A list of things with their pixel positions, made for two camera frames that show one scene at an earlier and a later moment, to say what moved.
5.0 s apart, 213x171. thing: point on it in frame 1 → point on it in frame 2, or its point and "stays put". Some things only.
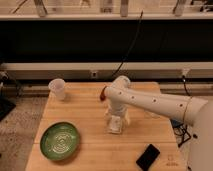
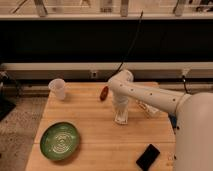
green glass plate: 59,141 stays put
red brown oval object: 102,94 stays put
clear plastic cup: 56,89 stays put
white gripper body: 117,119 → 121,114
